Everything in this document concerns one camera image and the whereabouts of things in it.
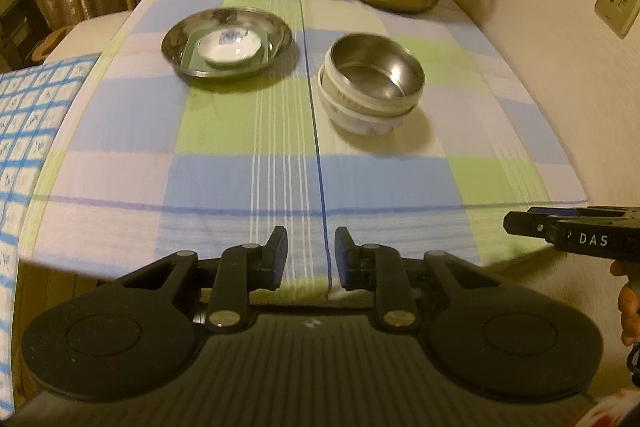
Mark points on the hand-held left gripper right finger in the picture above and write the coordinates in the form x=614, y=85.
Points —
x=342, y=257

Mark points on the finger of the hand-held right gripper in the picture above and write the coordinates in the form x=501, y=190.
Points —
x=527, y=224
x=555, y=210

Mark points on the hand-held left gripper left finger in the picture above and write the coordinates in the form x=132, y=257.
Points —
x=280, y=257

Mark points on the white ceramic bowl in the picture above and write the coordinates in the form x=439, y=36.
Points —
x=360, y=124

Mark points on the small stainless steel bowl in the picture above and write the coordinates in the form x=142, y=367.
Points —
x=375, y=72

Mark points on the small floral white saucer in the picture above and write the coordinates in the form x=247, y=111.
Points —
x=227, y=49

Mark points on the green square plate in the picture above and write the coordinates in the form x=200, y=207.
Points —
x=192, y=59

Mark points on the round stainless steel plate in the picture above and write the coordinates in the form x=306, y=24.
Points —
x=172, y=44

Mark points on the person's right hand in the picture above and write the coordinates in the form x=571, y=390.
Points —
x=629, y=312

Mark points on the pastel plaid tablecloth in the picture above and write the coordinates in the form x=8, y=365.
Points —
x=225, y=167

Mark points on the blue checked cloth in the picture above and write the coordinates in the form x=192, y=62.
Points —
x=30, y=132

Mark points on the beige round-hole wall socket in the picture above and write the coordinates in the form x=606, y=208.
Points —
x=617, y=4

